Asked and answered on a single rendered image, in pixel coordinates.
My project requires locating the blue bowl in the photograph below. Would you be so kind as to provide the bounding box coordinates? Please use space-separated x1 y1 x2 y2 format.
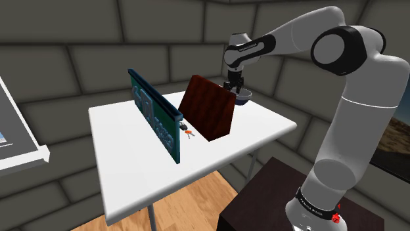
235 89 253 107

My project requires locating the dark red wooden wedge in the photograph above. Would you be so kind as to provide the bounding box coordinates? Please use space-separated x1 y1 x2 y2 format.
177 74 237 142

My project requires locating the black key fob with keys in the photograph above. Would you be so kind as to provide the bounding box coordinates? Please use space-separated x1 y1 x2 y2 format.
179 121 196 140

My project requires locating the green upright book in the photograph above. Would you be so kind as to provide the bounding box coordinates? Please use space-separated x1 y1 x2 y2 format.
127 68 184 165

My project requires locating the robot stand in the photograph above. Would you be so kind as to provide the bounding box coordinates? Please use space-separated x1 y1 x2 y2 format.
216 156 385 231

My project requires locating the white table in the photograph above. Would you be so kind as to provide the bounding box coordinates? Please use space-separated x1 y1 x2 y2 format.
88 90 298 231

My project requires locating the landscape wall picture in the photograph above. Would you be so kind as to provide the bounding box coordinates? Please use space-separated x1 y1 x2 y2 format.
369 83 410 184

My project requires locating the white framed wall picture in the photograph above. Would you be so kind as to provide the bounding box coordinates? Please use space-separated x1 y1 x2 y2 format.
0 75 51 177

